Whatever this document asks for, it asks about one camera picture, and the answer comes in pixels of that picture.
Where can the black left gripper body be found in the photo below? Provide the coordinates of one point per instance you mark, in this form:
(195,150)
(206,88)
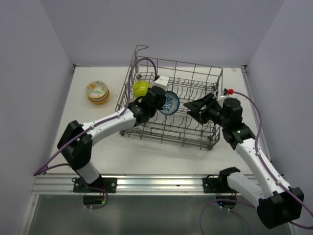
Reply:
(153,111)

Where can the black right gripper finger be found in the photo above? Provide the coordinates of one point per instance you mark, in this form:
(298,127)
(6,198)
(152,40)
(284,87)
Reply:
(198,117)
(204,101)

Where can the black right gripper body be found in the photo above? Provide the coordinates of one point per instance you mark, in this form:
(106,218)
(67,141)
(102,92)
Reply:
(214,114)

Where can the white blue patterned bowl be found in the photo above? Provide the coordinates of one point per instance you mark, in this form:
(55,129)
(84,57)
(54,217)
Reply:
(171,105)

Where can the orange ribbed bowl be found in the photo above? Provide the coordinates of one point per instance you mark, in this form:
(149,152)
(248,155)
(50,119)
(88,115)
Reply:
(107,94)

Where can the white floral leaf bowl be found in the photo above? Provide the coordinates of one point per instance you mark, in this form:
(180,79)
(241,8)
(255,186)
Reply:
(96,87)

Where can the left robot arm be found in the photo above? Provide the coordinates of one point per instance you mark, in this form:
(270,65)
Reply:
(78,139)

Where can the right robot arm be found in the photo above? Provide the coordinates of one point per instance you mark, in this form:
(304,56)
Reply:
(275,200)

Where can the lime green bowl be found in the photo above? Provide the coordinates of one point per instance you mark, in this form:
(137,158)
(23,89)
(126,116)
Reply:
(140,88)

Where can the grey wire dish rack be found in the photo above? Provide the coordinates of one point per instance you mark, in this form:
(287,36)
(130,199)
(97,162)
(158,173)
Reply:
(189,82)

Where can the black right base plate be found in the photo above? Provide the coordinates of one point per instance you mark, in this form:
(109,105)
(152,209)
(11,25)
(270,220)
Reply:
(216,184)

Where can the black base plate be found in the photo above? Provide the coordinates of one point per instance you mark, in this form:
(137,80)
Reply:
(216,184)
(109,185)

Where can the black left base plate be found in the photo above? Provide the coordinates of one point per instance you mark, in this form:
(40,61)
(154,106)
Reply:
(109,185)

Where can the aluminium mounting rail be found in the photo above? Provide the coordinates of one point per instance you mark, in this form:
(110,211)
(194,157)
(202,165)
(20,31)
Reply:
(131,184)

